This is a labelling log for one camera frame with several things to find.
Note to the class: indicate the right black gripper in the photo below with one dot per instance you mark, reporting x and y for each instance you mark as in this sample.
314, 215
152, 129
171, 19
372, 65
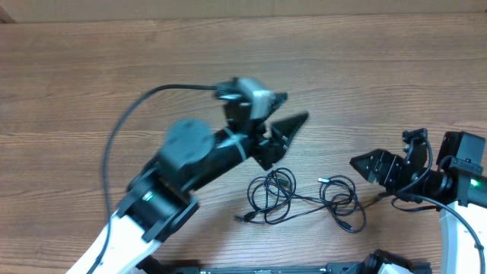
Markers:
393, 164

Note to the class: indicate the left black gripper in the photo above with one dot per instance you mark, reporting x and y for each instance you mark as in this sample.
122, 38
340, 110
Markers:
270, 146

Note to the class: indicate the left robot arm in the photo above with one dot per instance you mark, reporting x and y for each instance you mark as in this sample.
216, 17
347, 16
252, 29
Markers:
160, 199

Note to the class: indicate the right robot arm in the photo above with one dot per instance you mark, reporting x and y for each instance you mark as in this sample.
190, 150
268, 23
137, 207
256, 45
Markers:
453, 183

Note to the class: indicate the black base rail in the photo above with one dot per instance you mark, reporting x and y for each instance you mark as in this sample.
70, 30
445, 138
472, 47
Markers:
378, 262

